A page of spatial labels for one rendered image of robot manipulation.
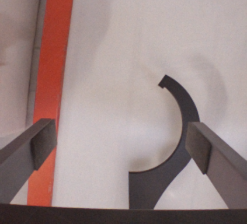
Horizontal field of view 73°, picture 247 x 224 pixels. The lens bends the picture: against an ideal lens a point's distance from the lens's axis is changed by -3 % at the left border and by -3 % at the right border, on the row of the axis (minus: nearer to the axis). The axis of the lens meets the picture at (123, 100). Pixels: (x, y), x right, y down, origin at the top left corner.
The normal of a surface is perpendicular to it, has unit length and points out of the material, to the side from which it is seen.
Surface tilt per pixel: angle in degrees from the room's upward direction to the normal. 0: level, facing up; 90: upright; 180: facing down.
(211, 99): 90
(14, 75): 90
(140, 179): 90
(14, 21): 90
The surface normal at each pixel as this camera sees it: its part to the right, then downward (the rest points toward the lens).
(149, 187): -0.08, 0.04
